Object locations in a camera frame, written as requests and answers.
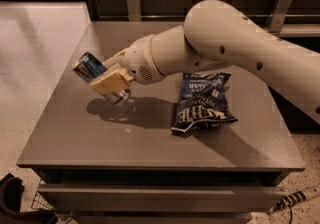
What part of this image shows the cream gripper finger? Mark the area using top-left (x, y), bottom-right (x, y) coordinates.
top-left (89, 68), bottom-right (135, 95)
top-left (103, 48), bottom-right (127, 69)

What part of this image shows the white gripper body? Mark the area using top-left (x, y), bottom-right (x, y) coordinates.
top-left (122, 34), bottom-right (165, 85)

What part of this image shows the silver blue redbull can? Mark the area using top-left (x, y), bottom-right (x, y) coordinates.
top-left (72, 52), bottom-right (131, 106)

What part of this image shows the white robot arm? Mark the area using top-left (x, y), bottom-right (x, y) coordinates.
top-left (90, 0), bottom-right (320, 122)

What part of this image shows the blue chips bag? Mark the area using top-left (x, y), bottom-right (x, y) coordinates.
top-left (171, 72), bottom-right (237, 133)

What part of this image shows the grey drawer cabinet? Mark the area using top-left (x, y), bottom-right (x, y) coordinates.
top-left (16, 21), bottom-right (307, 224)

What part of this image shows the dark brown chair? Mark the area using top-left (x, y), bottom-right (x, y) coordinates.
top-left (0, 173), bottom-right (58, 224)

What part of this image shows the left metal bracket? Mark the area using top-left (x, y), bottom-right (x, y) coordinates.
top-left (126, 0), bottom-right (142, 22)

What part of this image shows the metal bracket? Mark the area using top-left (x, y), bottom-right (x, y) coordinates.
top-left (126, 0), bottom-right (142, 22)
top-left (265, 0), bottom-right (293, 33)

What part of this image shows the wire basket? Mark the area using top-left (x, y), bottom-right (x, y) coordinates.
top-left (31, 191), bottom-right (73, 224)

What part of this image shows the right metal bracket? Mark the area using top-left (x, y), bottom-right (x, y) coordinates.
top-left (265, 0), bottom-right (293, 33)

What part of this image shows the striped cable hose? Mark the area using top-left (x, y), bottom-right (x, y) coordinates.
top-left (267, 186), bottom-right (320, 216)

